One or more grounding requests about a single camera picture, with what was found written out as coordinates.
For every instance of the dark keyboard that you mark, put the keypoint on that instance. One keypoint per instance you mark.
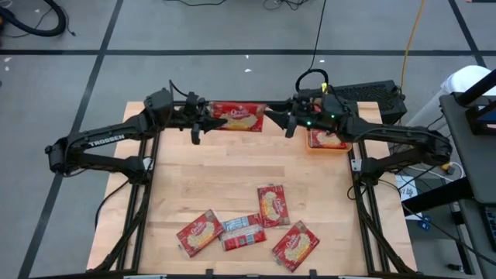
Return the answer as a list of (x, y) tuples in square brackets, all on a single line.
[(491, 228)]

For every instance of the blue floor tags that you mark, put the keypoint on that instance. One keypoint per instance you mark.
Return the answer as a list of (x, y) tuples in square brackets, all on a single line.
[(426, 222)]

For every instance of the black desk leg bar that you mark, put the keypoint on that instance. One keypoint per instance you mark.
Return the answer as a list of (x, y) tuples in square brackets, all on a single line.
[(438, 197)]

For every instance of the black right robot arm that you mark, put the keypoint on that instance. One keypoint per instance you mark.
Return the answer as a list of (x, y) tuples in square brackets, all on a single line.
[(395, 133)]

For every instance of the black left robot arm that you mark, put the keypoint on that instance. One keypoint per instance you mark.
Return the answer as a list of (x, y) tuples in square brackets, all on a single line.
[(104, 140)]

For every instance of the yellow power plug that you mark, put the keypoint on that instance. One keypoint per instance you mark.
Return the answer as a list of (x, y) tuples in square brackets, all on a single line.
[(446, 164)]

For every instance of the dark monitor with blue screen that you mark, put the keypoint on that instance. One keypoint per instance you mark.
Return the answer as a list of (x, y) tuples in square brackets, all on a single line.
[(482, 120)]

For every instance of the small black floor object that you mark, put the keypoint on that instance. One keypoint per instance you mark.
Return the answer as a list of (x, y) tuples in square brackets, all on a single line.
[(453, 267)]

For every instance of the white cylindrical bin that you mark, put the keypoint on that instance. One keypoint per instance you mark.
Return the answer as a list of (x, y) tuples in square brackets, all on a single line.
[(465, 79)]

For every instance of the silver arm base bracket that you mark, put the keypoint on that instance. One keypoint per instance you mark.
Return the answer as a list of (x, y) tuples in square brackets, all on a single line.
[(149, 163), (356, 164)]

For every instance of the white paper sheet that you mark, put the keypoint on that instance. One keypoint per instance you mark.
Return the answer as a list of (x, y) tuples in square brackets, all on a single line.
[(407, 190)]

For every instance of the red Orville popcorn bag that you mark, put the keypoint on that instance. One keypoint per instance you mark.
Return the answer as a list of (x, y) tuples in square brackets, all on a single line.
[(199, 233), (242, 232), (295, 246), (273, 206), (240, 116), (325, 140)]

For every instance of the black frame clip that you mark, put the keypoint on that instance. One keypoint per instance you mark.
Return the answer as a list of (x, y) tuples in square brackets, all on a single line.
[(209, 272), (313, 272)]

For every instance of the yellow tape tag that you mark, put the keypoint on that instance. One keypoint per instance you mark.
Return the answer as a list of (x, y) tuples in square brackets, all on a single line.
[(324, 87)]

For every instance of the black slanted post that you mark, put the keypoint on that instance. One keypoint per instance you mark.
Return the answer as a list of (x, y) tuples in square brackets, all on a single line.
[(478, 88)]

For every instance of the orange plastic basket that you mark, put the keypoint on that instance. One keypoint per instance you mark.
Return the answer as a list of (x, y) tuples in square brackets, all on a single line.
[(329, 151)]

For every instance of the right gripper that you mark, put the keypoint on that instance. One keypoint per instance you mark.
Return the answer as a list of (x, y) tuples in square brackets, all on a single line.
[(306, 110)]

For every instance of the grey desk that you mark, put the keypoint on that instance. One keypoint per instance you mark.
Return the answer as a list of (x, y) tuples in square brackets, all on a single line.
[(476, 162)]

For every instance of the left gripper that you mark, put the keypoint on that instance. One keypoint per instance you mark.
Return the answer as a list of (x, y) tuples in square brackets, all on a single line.
[(193, 116)]

